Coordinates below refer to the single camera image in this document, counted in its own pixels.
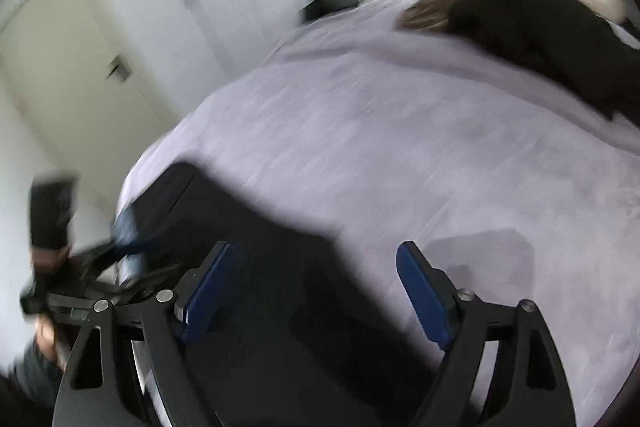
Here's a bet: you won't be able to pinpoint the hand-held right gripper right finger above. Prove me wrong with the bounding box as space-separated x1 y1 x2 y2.
396 240 577 427

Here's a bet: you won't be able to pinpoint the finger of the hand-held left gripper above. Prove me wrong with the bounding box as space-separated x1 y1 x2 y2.
117 254 149 290
112 206 152 259

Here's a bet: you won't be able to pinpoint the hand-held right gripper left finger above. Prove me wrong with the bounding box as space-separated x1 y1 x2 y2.
52 241 236 427

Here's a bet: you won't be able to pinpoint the black pants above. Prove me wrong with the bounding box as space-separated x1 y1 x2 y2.
117 161 453 427

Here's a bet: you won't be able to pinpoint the person's left forearm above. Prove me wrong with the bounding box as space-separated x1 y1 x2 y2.
7 341 65 414

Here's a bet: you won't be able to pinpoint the person's left hand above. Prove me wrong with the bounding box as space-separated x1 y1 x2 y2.
31 245 72 372

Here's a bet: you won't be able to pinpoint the cream door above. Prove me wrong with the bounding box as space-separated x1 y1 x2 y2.
0 0 175 210

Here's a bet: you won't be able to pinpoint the bed with lavender sheet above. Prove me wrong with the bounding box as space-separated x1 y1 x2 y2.
116 0 640 427

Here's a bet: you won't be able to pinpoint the brown furry garment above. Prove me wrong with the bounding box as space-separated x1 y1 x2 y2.
397 0 482 32

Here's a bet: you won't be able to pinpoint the black garment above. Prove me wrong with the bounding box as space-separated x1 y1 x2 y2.
446 0 640 124

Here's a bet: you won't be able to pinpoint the black bag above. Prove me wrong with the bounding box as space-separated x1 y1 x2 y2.
299 0 362 24

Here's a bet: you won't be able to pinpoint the metal door handle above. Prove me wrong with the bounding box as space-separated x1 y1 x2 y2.
105 56 133 84

